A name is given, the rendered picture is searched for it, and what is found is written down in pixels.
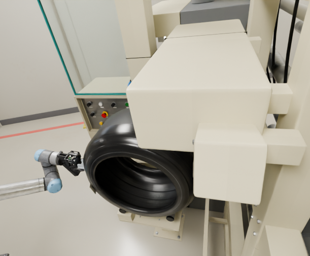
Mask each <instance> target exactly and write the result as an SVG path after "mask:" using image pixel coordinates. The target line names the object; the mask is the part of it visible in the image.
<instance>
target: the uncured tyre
mask: <svg viewBox="0 0 310 256"><path fill-rule="evenodd" d="M131 158H135V159H139V160H141V161H144V162H146V163H149V164H151V165H153V166H154V167H156V168H150V167H146V166H143V165H141V164H139V163H137V162H136V161H134V160H133V159H131ZM193 161H194V152H187V151H173V150H159V149H145V148H140V147H139V146H138V143H137V139H136V134H135V130H134V126H133V122H132V117H131V112H130V108H126V109H123V110H121V111H119V112H117V113H115V114H113V115H112V116H110V117H109V118H108V119H107V120H106V121H105V122H104V123H103V125H102V126H101V127H100V129H99V130H98V131H97V133H96V134H95V135H94V137H93V138H92V139H91V140H90V142H89V143H88V145H87V147H86V150H85V153H84V157H83V165H84V169H85V172H86V175H87V178H88V180H89V182H90V184H91V186H92V187H93V188H94V189H95V191H96V192H97V193H98V194H99V195H100V196H101V197H103V198H104V199H105V200H106V201H108V202H109V203H111V204H113V205H114V206H116V207H118V208H120V209H122V210H125V211H127V212H130V213H133V214H137V215H141V216H148V217H163V216H168V215H172V214H174V213H177V212H178V211H180V210H182V209H184V208H186V207H187V206H188V205H189V204H190V203H191V202H192V201H193V199H194V197H195V196H194V193H193Z"/></svg>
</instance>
